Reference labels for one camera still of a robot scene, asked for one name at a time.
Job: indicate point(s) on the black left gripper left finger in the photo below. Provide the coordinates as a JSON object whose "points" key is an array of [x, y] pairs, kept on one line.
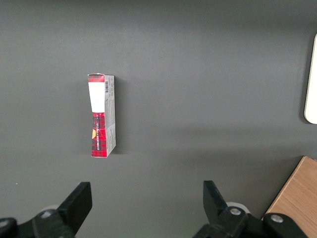
{"points": [[79, 200]]}

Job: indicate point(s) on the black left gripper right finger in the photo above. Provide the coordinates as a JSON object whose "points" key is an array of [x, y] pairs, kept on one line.
{"points": [[214, 203]]}

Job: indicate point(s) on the wooden drawer cabinet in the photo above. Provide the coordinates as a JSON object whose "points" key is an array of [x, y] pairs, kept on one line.
{"points": [[297, 193]]}

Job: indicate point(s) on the red plaid carton box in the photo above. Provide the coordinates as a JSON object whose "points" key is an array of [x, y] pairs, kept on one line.
{"points": [[101, 119]]}

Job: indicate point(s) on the beige plastic tray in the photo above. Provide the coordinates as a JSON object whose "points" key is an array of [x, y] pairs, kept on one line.
{"points": [[312, 94]]}

